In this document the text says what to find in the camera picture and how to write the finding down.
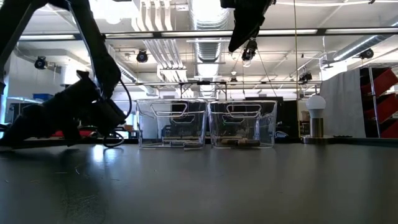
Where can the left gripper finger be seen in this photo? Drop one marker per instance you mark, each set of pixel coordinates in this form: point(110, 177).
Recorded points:
point(31, 124)

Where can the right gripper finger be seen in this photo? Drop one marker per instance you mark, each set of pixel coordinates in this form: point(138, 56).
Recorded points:
point(245, 31)

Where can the clear plastic bin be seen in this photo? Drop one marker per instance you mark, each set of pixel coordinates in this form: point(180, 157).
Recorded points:
point(171, 124)
point(242, 124)

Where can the small copper-black battery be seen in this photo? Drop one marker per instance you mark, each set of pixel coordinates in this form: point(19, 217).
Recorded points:
point(248, 143)

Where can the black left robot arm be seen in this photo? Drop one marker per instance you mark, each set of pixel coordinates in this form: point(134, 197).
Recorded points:
point(93, 46)

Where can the black ceiling spotlight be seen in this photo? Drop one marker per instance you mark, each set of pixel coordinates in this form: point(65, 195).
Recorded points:
point(250, 54)
point(40, 63)
point(367, 53)
point(305, 77)
point(142, 56)

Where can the red tray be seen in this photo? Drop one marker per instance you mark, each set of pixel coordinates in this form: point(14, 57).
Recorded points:
point(88, 133)

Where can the blue storage crate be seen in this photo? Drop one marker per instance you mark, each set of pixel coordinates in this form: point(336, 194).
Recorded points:
point(42, 96)

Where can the white ceiling pipe bundle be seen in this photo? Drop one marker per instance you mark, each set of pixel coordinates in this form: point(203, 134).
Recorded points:
point(168, 59)

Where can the black cabinet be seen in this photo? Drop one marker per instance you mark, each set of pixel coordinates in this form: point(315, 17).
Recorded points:
point(289, 118)

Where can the white partition panel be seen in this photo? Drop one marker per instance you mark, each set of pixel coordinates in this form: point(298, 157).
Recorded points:
point(342, 102)

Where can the red storage bin rack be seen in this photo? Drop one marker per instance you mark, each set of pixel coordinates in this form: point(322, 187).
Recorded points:
point(385, 81)

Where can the white wall shelf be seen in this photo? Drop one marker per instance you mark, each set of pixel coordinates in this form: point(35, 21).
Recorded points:
point(18, 99)

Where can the silver ventilation duct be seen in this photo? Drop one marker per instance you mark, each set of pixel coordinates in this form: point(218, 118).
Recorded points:
point(208, 49)
point(357, 46)

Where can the black workstation frame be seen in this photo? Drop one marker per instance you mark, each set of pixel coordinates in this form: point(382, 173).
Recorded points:
point(203, 82)

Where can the black overhead frame bar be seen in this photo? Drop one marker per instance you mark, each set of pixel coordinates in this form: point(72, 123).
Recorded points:
point(320, 31)

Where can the black aluminium table frame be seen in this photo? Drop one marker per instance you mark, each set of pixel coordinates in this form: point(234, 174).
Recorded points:
point(354, 141)

